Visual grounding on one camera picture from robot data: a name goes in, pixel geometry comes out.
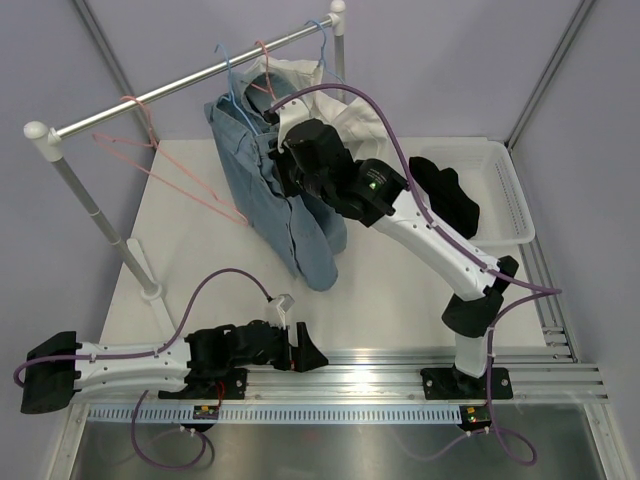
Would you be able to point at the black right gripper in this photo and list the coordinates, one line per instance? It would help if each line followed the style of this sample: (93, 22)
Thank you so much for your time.
(281, 160)

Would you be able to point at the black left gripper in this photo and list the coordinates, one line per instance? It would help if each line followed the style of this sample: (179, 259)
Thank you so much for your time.
(304, 357)

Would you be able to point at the pink wire hanger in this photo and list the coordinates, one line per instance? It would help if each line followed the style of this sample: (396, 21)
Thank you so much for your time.
(211, 201)

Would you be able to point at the black skirt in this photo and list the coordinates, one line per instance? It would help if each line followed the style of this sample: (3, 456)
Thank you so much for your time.
(446, 196)

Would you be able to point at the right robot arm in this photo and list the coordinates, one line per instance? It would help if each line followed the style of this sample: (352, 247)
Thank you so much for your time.
(379, 197)

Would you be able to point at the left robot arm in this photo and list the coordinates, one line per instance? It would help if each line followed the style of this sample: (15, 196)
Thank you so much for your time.
(208, 364)

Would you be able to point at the pink hanger with jeans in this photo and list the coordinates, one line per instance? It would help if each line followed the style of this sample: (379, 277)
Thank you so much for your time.
(267, 86)

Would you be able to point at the blue hanger with white shirt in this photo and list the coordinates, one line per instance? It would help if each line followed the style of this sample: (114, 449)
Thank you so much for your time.
(322, 60)

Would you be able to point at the light blue denim shirt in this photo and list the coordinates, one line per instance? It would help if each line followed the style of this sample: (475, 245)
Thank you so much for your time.
(304, 232)

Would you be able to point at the blue denim jeans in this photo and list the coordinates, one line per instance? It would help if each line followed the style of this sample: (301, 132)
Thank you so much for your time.
(247, 100)

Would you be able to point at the white plastic basket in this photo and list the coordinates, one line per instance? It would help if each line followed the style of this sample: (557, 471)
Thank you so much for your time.
(487, 175)

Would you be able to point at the silver clothes rack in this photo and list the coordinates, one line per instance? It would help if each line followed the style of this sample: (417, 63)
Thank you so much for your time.
(48, 141)

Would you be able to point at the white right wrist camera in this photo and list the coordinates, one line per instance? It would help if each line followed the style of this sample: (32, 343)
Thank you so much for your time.
(288, 116)

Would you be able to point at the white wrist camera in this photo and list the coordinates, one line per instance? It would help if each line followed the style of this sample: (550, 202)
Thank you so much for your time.
(288, 116)
(277, 308)

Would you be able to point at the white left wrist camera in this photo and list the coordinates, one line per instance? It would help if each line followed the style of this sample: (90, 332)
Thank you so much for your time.
(277, 308)

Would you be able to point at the white slotted cable duct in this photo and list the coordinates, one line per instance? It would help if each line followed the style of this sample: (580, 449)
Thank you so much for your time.
(281, 414)

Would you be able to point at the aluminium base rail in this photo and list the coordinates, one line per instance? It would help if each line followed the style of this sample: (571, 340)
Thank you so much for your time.
(538, 375)

